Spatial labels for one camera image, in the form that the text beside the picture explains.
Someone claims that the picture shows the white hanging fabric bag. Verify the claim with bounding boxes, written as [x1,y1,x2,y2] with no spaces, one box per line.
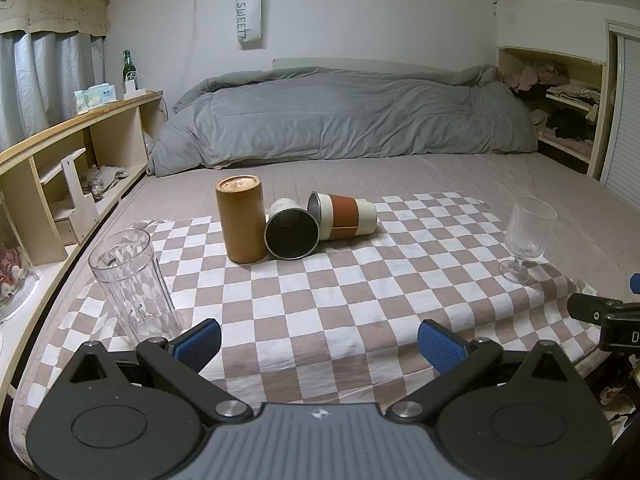
[234,0,264,50]

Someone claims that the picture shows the beige folded clothes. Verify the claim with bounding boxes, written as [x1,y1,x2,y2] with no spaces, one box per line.
[545,85,602,109]

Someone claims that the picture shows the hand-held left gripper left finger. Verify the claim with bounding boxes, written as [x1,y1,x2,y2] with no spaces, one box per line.
[65,318,254,427]

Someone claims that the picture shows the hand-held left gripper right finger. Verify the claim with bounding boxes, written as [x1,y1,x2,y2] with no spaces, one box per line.
[386,318,576,426]

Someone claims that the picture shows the pink clothes pile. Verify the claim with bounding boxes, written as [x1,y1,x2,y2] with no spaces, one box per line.
[502,62,571,92]

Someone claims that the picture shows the brown white checkered cloth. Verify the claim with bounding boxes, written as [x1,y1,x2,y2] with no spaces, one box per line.
[30,191,599,407]

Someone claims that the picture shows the small wooden stand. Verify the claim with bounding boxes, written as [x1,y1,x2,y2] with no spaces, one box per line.
[39,147,101,247]

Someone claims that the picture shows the wooden bedside shelf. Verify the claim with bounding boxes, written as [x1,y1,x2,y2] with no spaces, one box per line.
[0,90,166,401]

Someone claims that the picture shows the white slatted sliding door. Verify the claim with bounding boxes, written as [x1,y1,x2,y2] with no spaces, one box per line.
[599,19,640,207]

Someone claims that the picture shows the green glass bottle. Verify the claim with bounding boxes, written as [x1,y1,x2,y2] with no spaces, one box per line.
[122,50,139,94]

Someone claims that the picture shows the cream cup with orange sleeve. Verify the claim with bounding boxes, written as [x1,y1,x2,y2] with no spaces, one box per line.
[306,191,378,242]

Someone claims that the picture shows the white wall cable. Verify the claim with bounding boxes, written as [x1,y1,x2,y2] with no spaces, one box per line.
[134,0,199,84]

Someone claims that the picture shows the black clothes pile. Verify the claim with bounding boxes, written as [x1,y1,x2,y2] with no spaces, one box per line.
[544,107,599,142]

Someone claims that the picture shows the clear faceted glass tumbler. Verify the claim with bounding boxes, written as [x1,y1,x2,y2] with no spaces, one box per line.
[88,228,182,349]

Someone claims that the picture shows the clear ribbed stemmed glass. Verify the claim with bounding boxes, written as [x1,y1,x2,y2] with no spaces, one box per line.
[499,197,558,285]

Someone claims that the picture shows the wooden wardrobe shelf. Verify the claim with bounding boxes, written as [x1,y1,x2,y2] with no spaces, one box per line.
[497,45,612,179]

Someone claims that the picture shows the clear plastic bag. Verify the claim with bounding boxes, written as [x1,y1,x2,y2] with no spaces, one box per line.
[0,209,42,322]

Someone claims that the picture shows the brown cylindrical cup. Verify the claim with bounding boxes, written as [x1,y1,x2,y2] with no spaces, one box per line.
[215,173,269,264]

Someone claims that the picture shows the tissue box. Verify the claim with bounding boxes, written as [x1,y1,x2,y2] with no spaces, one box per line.
[73,82,117,115]

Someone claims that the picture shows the grey duvet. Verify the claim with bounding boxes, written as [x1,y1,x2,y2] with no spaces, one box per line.
[149,64,540,177]

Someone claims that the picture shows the grey curtain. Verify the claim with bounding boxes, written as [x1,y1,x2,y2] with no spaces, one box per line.
[0,29,107,152]

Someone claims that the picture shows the beige printed curtain valance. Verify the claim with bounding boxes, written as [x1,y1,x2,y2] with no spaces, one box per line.
[0,0,111,37]

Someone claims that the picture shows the white cup with dark inside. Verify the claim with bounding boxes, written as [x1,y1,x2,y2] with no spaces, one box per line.
[264,197,321,261]

